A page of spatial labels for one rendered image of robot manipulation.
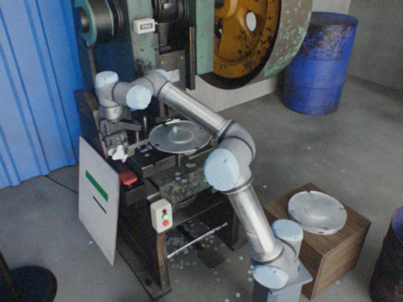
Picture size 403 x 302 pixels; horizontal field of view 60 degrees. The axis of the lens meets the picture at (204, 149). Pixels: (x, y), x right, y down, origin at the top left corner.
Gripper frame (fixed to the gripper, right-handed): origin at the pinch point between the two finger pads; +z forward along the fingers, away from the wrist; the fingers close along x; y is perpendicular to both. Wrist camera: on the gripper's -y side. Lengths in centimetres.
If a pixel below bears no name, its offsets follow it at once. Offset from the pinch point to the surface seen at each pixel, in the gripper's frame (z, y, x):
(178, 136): 5.9, -31.5, -9.2
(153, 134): 6.6, -24.1, -19.2
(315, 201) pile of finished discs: 47, -89, 34
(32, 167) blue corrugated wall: 75, 18, -135
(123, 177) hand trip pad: 8.7, 1.8, 0.1
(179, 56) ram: -30.0, -37.0, -14.5
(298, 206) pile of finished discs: 47, -79, 30
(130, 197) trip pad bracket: 17.3, 1.3, 3.1
